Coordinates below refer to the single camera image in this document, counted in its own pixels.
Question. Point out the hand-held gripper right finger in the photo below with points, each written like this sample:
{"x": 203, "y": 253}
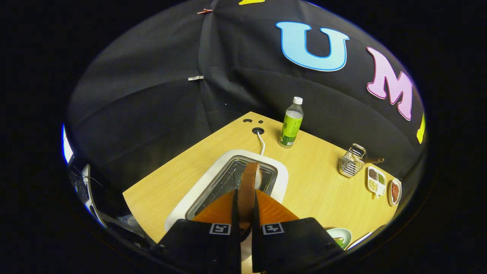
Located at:
{"x": 255, "y": 213}

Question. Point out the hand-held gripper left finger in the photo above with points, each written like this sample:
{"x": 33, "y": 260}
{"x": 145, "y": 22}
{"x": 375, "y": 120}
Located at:
{"x": 235, "y": 213}

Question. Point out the plain bread slice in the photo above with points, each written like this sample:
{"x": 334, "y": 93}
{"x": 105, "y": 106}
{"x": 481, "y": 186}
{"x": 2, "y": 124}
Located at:
{"x": 247, "y": 190}

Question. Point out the white toaster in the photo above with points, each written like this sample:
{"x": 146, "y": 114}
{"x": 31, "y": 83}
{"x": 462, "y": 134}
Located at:
{"x": 205, "y": 186}

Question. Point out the pale green round plate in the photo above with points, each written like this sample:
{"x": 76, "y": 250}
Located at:
{"x": 344, "y": 233}

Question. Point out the green label plastic bottle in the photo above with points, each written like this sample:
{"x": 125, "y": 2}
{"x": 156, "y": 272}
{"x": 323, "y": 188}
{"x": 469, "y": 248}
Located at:
{"x": 291, "y": 127}

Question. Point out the white square plate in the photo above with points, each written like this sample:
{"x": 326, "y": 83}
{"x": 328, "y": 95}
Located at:
{"x": 359, "y": 240}

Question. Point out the white divided bean dish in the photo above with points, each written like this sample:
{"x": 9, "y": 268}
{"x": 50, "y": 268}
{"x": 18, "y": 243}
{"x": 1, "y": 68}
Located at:
{"x": 376, "y": 180}

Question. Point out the white oval steak plate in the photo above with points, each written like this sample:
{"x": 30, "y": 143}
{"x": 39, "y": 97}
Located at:
{"x": 389, "y": 196}

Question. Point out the white cloth clip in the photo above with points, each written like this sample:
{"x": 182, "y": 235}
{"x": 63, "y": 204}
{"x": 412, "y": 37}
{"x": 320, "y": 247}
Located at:
{"x": 196, "y": 78}

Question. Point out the brown steak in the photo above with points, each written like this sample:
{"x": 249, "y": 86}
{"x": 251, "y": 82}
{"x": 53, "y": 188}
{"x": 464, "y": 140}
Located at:
{"x": 395, "y": 192}

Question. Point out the black backdrop cloth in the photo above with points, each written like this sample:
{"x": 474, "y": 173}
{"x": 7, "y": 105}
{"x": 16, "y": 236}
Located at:
{"x": 152, "y": 95}

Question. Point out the pink cloth clip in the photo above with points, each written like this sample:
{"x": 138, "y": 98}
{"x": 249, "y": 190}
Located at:
{"x": 204, "y": 11}

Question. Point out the white curved frame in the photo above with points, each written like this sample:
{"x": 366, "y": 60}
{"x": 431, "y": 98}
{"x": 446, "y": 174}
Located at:
{"x": 88, "y": 190}

